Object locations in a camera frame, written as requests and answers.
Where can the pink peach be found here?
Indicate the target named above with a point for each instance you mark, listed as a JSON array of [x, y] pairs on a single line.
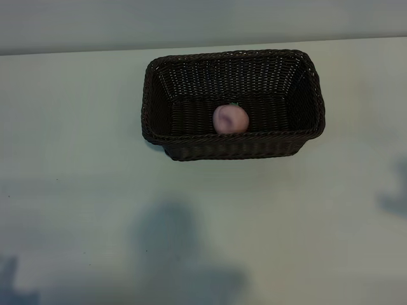
[[230, 119]]

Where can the dark brown wicker basket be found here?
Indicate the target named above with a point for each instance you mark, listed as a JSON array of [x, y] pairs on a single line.
[[254, 79]]

